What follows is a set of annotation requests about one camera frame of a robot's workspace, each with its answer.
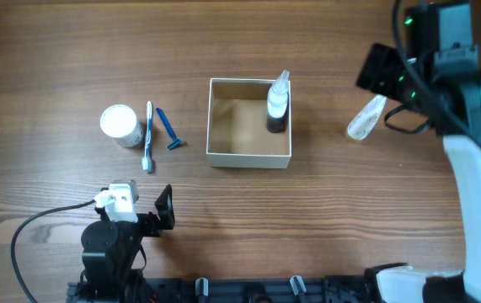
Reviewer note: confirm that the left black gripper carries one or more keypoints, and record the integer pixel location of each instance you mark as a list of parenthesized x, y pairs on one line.
[(152, 223)]

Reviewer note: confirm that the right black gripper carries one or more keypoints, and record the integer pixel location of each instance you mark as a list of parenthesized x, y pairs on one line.
[(392, 73)]

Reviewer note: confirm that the white floral lotion tube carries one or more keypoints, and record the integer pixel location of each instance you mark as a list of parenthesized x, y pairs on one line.
[(361, 126)]

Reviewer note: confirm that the dark mouthwash spray bottle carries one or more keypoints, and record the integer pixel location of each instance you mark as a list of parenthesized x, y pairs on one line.
[(277, 103)]

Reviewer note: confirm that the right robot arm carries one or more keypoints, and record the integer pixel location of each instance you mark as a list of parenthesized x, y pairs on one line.
[(432, 69)]

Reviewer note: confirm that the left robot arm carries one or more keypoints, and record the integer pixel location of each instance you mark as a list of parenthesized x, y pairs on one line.
[(111, 244)]

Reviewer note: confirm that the blue white toothbrush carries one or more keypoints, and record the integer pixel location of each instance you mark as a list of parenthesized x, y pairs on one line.
[(147, 163)]

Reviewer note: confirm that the blue disposable razor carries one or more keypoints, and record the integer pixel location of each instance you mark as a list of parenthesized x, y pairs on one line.
[(176, 141)]

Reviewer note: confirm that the clear cotton swab tub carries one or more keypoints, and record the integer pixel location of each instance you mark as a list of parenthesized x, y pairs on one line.
[(119, 122)]

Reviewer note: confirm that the beige open cardboard box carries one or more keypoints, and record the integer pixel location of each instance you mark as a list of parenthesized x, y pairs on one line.
[(236, 131)]

